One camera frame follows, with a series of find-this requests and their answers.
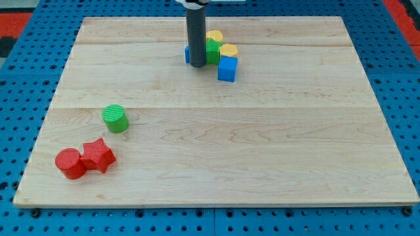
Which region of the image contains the blue cube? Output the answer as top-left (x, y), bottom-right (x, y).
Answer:
top-left (217, 56), bottom-right (238, 83)

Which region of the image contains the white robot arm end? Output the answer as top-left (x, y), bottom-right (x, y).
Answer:
top-left (175, 0), bottom-right (246, 10)

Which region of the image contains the green star block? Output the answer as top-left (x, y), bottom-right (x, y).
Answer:
top-left (206, 39), bottom-right (222, 64)

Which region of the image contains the red star block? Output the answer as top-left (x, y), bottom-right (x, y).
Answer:
top-left (81, 138), bottom-right (116, 174)

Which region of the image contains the yellow hexagon block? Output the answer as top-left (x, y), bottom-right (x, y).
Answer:
top-left (219, 43), bottom-right (238, 58)

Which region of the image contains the blue block behind rod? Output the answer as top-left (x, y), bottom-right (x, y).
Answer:
top-left (184, 45), bottom-right (190, 64)

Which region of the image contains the yellow round block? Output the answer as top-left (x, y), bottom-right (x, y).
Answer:
top-left (206, 30), bottom-right (223, 43)

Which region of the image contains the wooden board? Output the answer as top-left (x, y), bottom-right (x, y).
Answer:
top-left (14, 16), bottom-right (419, 208)

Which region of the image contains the green cylinder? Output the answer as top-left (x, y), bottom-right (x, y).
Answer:
top-left (102, 104), bottom-right (129, 133)

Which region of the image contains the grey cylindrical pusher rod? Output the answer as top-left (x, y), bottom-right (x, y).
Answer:
top-left (185, 1), bottom-right (207, 68)

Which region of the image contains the red cylinder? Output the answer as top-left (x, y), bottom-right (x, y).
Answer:
top-left (55, 148), bottom-right (87, 180)

